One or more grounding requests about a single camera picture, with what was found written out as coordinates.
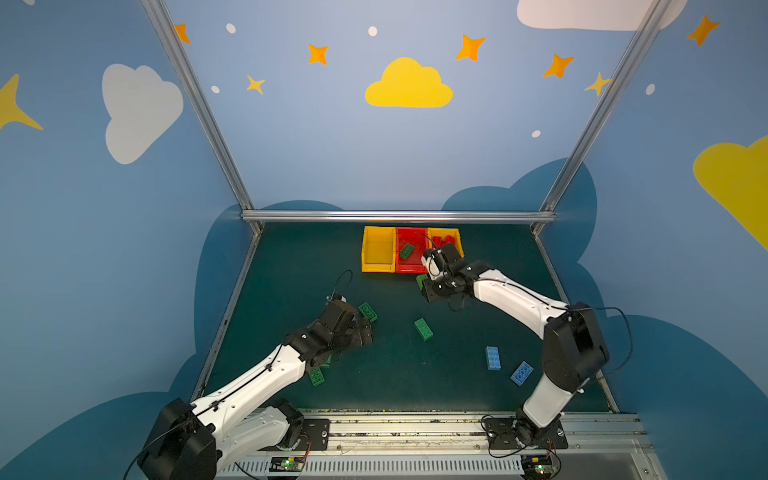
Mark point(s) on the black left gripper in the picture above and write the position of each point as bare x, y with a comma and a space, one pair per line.
355, 327

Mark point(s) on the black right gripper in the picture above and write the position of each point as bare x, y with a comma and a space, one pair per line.
437, 285

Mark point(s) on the red lego brick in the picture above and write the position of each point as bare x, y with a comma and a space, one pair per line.
440, 241

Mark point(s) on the dark green lego brick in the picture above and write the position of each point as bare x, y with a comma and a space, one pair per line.
406, 251

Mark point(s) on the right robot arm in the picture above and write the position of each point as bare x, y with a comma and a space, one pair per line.
574, 350

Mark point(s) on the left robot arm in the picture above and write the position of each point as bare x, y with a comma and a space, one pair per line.
197, 440

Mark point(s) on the bright green lego brick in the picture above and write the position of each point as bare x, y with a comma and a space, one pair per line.
421, 280

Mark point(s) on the right yellow plastic bin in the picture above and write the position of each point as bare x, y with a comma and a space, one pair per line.
441, 231

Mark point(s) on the yellow plastic bin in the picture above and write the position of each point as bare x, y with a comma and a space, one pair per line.
378, 250
441, 231

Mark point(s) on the red plastic bin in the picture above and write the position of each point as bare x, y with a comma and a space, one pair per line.
411, 243

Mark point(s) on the green lego plate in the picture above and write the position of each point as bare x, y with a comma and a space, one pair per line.
317, 377

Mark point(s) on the left yellow plastic bin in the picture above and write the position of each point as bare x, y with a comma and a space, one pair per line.
378, 250

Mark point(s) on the blue lego brick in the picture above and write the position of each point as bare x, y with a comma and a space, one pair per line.
493, 358

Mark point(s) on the blue lego plate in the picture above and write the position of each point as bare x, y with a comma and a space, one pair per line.
521, 373

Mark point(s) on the left green circuit board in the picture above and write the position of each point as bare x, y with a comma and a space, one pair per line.
286, 465

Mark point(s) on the green circuit board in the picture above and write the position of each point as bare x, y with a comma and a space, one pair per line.
536, 467
286, 465

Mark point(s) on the right green circuit board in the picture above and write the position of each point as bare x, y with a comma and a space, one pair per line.
536, 467

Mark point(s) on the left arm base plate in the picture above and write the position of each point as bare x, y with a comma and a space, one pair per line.
313, 434

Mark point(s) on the right aluminium frame post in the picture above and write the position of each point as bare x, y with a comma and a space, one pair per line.
633, 56

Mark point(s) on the aluminium frame post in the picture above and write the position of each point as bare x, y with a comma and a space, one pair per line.
633, 56
161, 20

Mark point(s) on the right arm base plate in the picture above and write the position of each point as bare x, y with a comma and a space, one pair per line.
514, 434

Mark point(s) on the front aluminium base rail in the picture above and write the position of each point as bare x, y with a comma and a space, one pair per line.
452, 445

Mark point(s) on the left aluminium frame post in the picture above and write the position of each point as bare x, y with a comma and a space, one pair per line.
161, 20

